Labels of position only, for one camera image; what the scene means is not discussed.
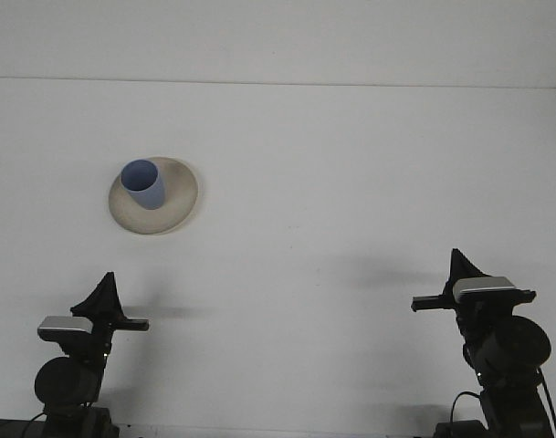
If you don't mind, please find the pale blue cup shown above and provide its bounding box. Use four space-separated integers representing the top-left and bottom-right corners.
121 159 165 211

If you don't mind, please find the pale round plate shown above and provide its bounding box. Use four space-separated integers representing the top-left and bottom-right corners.
108 156 199 236

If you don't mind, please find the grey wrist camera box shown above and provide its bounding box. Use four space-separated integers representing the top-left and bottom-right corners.
452 276 529 305
37 315 94 342

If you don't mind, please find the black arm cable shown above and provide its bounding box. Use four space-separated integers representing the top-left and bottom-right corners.
22 410 48 438
449 369 556 438

